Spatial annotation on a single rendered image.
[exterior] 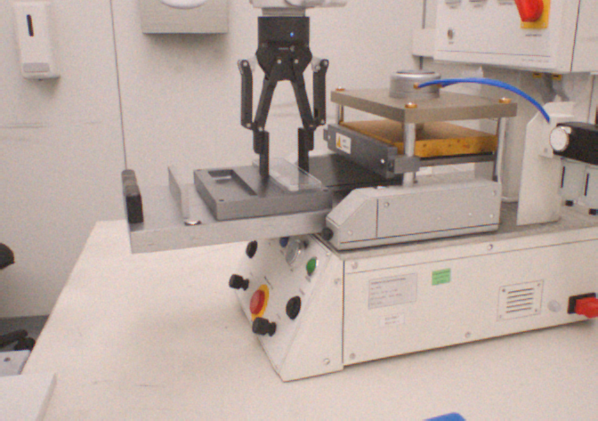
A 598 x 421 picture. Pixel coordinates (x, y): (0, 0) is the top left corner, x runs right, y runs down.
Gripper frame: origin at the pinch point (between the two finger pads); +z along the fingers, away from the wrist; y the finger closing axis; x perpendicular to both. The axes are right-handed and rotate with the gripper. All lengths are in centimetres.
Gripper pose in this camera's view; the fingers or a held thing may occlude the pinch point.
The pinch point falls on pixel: (284, 155)
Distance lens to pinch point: 88.9
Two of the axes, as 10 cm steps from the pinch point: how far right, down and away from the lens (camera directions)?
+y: -9.5, 0.8, -3.1
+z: 0.0, 9.6, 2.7
